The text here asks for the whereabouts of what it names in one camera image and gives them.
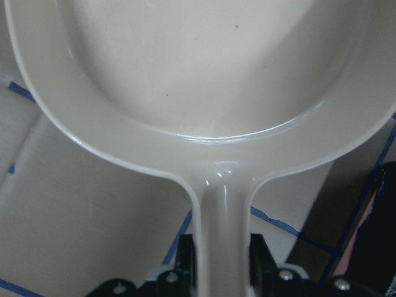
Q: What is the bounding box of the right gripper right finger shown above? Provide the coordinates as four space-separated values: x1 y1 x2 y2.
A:
249 233 277 294

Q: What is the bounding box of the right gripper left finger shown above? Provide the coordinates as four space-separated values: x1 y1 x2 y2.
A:
174 234 197 291

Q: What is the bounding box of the beige plastic dustpan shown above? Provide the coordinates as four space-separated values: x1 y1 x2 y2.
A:
4 1 395 296

